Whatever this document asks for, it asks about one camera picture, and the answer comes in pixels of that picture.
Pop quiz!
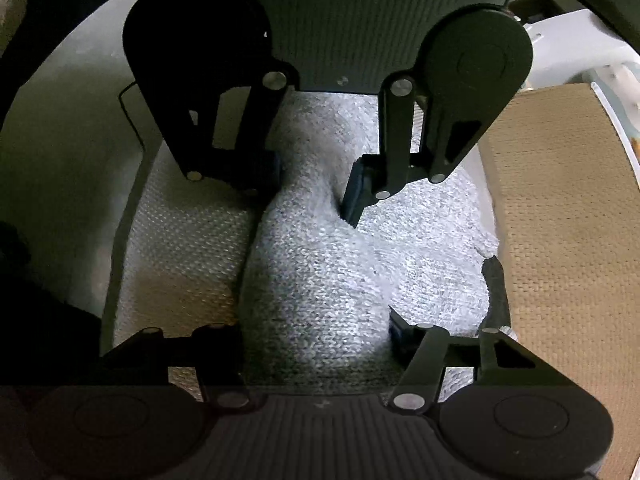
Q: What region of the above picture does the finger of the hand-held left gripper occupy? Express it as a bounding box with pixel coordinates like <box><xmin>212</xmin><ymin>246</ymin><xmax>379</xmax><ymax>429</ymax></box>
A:
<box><xmin>135</xmin><ymin>66</ymin><xmax>301</xmax><ymax>197</ymax></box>
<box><xmin>341</xmin><ymin>74</ymin><xmax>502</xmax><ymax>229</ymax></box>

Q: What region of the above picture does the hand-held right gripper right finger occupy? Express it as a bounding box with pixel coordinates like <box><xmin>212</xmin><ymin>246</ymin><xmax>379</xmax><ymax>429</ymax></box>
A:
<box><xmin>388</xmin><ymin>309</ymin><xmax>556</xmax><ymax>415</ymax></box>

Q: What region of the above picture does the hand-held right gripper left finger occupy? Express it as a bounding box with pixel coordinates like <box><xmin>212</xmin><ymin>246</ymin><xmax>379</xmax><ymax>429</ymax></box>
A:
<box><xmin>97</xmin><ymin>323</ymin><xmax>252</xmax><ymax>413</ymax></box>

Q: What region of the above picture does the grey and black knit sweater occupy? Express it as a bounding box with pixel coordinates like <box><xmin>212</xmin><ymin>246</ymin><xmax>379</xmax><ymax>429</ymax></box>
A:
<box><xmin>239</xmin><ymin>90</ymin><xmax>513</xmax><ymax>396</ymax></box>

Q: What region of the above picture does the black cable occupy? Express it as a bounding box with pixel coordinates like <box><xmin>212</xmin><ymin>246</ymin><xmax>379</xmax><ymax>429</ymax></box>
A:
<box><xmin>118</xmin><ymin>80</ymin><xmax>148</xmax><ymax>153</ymax></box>

